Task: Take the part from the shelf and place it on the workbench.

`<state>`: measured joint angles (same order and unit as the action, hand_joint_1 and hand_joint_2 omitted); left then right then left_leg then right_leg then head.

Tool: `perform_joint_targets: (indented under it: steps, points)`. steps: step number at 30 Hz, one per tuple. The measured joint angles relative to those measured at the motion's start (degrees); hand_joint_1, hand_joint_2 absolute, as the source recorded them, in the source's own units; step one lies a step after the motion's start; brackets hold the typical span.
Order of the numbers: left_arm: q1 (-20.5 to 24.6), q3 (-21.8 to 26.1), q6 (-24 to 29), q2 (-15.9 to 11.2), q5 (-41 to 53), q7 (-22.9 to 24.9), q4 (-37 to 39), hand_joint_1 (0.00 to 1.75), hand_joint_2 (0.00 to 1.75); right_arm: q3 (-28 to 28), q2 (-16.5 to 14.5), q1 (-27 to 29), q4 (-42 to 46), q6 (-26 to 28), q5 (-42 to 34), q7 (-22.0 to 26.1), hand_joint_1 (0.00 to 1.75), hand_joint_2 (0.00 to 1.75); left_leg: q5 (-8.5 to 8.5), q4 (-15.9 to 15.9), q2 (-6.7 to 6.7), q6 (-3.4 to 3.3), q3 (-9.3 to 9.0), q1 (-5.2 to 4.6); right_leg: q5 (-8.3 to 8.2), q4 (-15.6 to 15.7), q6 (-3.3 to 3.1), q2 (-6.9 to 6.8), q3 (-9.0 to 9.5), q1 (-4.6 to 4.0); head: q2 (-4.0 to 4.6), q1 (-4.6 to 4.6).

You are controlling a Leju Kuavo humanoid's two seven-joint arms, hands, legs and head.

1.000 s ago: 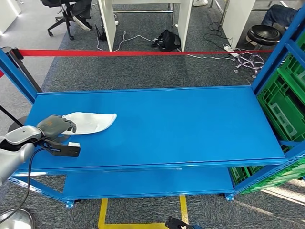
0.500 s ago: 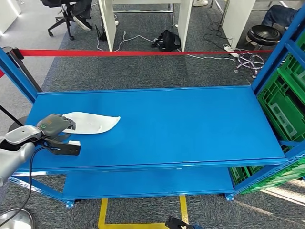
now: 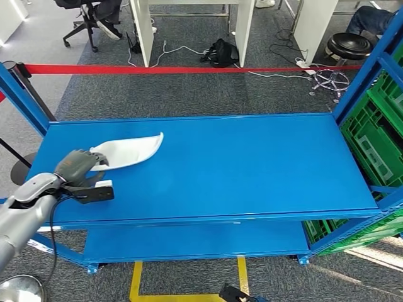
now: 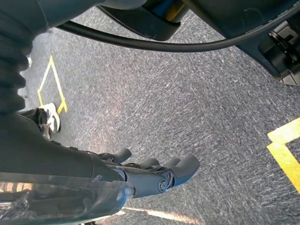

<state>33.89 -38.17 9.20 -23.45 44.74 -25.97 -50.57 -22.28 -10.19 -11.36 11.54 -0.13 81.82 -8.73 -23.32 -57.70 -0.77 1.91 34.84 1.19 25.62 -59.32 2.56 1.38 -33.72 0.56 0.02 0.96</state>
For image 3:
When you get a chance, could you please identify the white desk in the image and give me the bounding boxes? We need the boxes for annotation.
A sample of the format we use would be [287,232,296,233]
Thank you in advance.
[278,0,378,65]
[129,0,259,69]

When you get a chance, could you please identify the blue metal shelf rack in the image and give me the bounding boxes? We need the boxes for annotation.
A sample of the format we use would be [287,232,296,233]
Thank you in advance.
[0,8,403,275]

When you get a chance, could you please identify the green plastic crate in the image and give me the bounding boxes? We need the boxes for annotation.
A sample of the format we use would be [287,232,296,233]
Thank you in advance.
[367,42,403,138]
[302,210,403,256]
[340,93,403,193]

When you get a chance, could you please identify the white cable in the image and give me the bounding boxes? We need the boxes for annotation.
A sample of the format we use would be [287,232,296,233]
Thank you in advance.
[127,39,215,69]
[234,61,311,80]

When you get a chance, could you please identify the black office chair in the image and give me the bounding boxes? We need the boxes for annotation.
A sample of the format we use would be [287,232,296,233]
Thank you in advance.
[54,0,105,53]

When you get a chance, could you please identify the white curved plastic part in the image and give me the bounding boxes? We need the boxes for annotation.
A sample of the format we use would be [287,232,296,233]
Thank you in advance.
[89,131,165,172]

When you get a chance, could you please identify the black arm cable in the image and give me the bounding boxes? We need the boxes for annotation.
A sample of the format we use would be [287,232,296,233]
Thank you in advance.
[41,193,89,288]

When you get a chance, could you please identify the black left camera bracket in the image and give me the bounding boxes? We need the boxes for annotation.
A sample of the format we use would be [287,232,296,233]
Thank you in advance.
[61,180,115,205]

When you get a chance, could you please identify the black round stool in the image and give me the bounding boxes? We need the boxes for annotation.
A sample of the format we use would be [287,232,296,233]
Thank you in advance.
[309,32,374,104]

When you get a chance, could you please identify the white power strip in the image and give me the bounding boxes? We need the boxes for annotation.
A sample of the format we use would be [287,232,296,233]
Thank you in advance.
[295,58,316,76]

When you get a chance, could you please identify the black bag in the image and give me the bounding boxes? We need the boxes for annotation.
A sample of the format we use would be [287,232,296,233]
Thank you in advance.
[199,37,240,69]

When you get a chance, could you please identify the black router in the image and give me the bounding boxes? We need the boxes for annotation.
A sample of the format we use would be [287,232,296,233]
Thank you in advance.
[125,31,142,55]

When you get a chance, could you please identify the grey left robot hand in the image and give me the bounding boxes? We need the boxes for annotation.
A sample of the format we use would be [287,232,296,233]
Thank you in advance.
[54,149,109,187]

